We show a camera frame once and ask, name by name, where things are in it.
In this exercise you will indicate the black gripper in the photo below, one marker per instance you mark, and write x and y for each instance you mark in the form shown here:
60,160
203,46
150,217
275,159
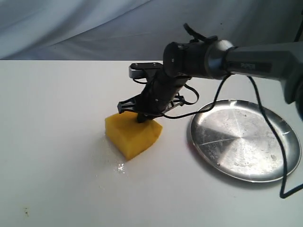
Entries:
155,97

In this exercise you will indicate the yellow sponge block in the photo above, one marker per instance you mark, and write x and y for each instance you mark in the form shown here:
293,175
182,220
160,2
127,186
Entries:
130,137

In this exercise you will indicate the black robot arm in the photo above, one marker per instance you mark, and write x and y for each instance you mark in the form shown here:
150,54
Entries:
213,59

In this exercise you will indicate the round steel plate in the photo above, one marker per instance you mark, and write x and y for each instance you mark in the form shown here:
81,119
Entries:
235,140

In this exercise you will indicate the grey backdrop cloth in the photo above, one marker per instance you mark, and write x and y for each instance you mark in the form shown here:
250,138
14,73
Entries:
136,29

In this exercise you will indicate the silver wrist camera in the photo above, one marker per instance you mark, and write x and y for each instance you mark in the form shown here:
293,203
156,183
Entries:
143,70

